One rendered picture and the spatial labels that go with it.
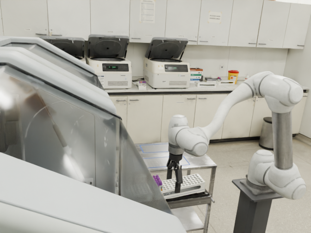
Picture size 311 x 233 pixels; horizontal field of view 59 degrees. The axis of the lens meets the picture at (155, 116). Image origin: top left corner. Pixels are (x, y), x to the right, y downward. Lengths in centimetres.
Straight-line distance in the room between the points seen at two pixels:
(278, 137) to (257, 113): 307
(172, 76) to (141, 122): 77
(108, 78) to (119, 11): 91
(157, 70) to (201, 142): 262
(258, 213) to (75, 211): 185
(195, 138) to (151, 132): 274
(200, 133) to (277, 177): 65
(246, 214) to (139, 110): 225
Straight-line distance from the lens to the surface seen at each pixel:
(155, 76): 381
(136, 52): 434
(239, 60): 509
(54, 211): 32
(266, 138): 461
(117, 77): 369
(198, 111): 417
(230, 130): 457
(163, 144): 224
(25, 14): 389
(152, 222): 40
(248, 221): 214
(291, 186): 181
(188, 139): 131
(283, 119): 162
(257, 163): 195
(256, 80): 163
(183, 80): 395
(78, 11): 387
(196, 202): 168
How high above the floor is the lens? 172
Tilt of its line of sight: 18 degrees down
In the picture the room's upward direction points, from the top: 3 degrees clockwise
